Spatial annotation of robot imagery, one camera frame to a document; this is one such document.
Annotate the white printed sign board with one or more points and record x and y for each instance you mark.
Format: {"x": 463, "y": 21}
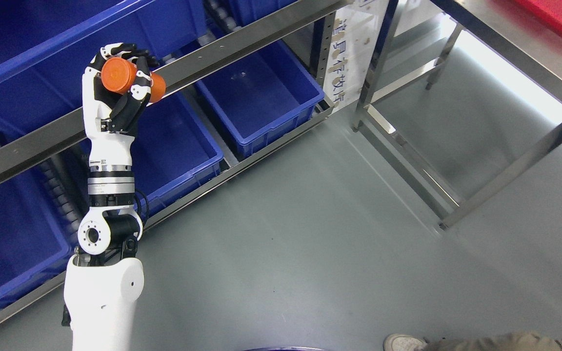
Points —
{"x": 354, "y": 33}

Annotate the stainless steel table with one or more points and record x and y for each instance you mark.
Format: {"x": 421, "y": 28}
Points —
{"x": 468, "y": 132}

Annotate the orange cylindrical capacitor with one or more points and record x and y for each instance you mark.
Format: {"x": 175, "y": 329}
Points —
{"x": 118, "y": 75}

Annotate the large blue plastic bin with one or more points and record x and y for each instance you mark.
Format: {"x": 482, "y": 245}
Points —
{"x": 45, "y": 46}

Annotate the blue bin lower middle-right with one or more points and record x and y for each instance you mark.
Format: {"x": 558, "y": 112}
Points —
{"x": 174, "y": 153}

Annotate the white shoe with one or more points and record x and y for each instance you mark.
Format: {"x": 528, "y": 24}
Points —
{"x": 403, "y": 342}

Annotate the metal shelf rack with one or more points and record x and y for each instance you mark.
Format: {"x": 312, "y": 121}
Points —
{"x": 29, "y": 150}

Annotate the blue bin lower right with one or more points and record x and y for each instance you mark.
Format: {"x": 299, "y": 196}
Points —
{"x": 260, "y": 98}

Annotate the blue bin lower middle-left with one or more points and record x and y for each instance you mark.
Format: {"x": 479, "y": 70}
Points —
{"x": 34, "y": 237}

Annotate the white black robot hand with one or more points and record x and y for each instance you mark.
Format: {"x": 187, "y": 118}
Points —
{"x": 111, "y": 119}

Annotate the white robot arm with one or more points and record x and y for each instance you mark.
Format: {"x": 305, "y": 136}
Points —
{"x": 105, "y": 263}

